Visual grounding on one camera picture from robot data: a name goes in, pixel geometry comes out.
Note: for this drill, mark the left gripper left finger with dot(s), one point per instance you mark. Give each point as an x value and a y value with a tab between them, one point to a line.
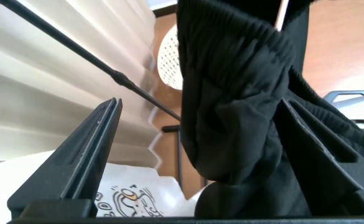
60	180

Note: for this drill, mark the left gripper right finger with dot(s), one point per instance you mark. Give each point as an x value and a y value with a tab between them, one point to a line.
324	174

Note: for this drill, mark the white printed t-shirt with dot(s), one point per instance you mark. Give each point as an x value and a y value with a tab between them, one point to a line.
13	180

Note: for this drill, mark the black garment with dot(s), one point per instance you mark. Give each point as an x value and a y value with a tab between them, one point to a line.
231	109

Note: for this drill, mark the pink clothes hanger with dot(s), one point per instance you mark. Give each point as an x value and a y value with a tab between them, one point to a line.
282	15

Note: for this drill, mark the black clothes rack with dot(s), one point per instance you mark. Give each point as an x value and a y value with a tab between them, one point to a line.
119	77

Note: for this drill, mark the white laundry basket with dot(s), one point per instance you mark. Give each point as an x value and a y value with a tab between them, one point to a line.
169	62

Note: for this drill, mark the beige curtain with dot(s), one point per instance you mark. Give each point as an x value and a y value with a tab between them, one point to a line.
29	77

